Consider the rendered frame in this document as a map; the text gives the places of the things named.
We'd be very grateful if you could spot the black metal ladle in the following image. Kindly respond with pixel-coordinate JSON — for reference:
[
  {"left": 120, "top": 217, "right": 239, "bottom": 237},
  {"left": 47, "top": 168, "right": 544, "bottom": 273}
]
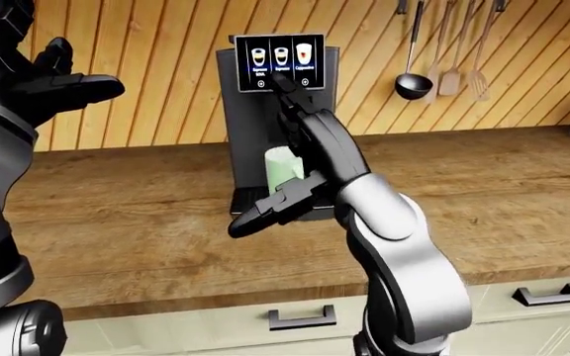
[{"left": 394, "top": 0, "right": 435, "bottom": 101}]

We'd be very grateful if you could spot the wooden spatula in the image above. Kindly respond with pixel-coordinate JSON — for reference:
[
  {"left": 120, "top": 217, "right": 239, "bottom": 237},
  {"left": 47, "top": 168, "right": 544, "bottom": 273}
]
[{"left": 437, "top": 0, "right": 477, "bottom": 98}]

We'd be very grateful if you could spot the black wall hook rail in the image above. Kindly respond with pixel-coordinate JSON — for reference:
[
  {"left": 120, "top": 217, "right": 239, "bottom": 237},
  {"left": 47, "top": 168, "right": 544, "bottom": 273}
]
[{"left": 395, "top": 0, "right": 509, "bottom": 16}]

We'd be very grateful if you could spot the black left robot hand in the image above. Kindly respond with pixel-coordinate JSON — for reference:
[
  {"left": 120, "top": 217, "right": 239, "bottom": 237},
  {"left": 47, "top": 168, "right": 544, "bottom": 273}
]
[{"left": 0, "top": 0, "right": 127, "bottom": 131}]

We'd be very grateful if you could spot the pale green cup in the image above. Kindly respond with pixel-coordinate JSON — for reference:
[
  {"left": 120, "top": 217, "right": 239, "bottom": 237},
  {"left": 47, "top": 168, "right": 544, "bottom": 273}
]
[{"left": 263, "top": 145, "right": 307, "bottom": 196}]

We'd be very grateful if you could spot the cream drawer with black handle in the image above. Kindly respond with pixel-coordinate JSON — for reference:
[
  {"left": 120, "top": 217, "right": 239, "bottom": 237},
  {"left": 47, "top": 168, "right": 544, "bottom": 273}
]
[
  {"left": 61, "top": 294, "right": 371, "bottom": 356},
  {"left": 465, "top": 274, "right": 570, "bottom": 356}
]

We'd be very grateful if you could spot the dark grey coffee machine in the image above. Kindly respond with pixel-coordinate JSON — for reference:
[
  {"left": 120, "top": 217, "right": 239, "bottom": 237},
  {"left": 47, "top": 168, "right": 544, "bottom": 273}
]
[{"left": 215, "top": 33, "right": 341, "bottom": 223}]

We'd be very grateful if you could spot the wooden slotted turner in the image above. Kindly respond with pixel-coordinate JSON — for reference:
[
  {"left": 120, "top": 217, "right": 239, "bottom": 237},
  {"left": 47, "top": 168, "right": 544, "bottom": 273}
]
[{"left": 467, "top": 0, "right": 500, "bottom": 103}]

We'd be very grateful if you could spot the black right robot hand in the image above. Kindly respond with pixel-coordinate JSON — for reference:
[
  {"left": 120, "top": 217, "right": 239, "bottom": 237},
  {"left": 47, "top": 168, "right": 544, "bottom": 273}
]
[{"left": 227, "top": 71, "right": 371, "bottom": 239}]

